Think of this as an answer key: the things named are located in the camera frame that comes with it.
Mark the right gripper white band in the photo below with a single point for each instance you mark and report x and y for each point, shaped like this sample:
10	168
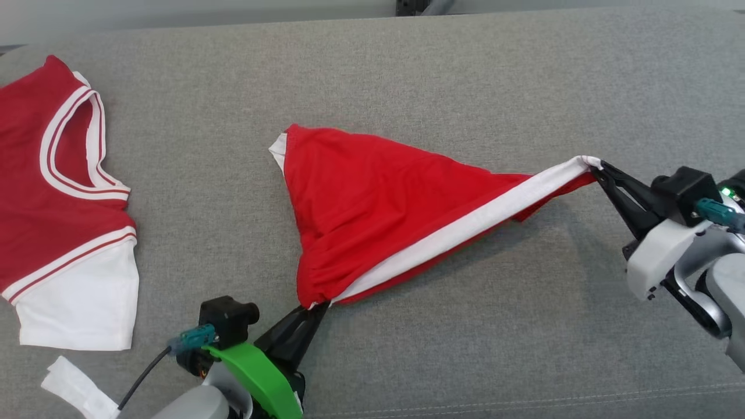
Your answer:
657	256

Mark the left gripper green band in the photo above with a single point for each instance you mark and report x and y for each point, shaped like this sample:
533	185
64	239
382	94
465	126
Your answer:
262	384

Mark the red shorts with white stripe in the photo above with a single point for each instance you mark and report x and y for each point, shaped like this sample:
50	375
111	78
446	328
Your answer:
361	198

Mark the red jersey with white sleeves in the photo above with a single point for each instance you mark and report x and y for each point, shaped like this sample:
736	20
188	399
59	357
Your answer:
35	233

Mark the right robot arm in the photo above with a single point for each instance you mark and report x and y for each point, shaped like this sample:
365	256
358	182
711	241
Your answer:
727	279

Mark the right wrist teal connector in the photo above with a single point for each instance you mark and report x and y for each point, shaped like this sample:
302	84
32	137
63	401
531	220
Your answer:
719	212

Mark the wrist teal connector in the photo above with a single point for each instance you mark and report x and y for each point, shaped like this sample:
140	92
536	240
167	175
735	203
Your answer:
719	212
195	338

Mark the left wrist teal connector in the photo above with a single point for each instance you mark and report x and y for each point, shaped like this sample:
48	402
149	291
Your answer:
195	338

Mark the white cloth strip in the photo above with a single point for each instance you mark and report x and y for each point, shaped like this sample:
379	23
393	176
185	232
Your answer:
75	387

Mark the grey fabric sofa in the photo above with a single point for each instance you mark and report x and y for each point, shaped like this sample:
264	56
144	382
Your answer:
407	75

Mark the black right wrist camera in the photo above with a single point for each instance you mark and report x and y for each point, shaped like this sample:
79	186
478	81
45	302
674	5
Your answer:
684	189

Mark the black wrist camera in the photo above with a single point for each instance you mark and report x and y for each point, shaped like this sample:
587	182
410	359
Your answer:
684	189
224	317

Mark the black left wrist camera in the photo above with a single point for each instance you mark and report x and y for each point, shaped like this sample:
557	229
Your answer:
224	317

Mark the grey metal post with bracket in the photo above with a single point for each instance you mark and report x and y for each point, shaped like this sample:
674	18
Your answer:
419	6

